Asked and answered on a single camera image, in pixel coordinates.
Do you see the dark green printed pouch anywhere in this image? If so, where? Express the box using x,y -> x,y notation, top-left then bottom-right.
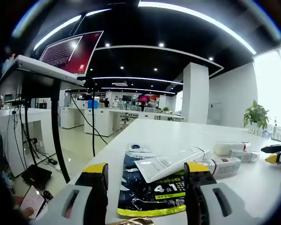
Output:
117,152 -> 187,218

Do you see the row of white office desks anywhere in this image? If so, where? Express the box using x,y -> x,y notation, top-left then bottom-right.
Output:
58,105 -> 185,137

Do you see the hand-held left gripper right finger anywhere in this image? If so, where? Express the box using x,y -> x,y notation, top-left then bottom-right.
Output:
184,161 -> 258,225

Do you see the white skincare bottle clear cap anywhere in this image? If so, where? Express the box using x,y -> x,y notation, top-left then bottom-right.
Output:
213,142 -> 251,156

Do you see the white office desk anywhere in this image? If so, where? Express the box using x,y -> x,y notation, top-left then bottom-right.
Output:
0,107 -> 59,178

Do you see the gold foil packet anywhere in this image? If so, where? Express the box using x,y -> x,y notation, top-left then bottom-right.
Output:
112,217 -> 155,225

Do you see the black box on floor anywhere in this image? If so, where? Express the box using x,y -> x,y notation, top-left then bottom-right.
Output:
21,164 -> 52,189

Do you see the silver foil pouch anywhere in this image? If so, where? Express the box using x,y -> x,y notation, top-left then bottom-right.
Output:
125,151 -> 163,169

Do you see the potted green plant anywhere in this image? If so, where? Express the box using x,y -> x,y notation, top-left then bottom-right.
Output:
243,100 -> 270,136

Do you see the black cable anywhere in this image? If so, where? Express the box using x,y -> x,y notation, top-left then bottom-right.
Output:
69,92 -> 108,145

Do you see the white skincare tube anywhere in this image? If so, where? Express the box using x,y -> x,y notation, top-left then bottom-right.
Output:
133,147 -> 211,183

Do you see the small white sachet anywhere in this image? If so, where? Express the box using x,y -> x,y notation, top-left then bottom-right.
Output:
127,142 -> 153,153

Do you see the laptop with red screen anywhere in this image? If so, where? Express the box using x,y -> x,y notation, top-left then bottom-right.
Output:
38,30 -> 104,78

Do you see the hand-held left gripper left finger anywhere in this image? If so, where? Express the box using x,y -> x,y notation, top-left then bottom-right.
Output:
36,163 -> 109,225

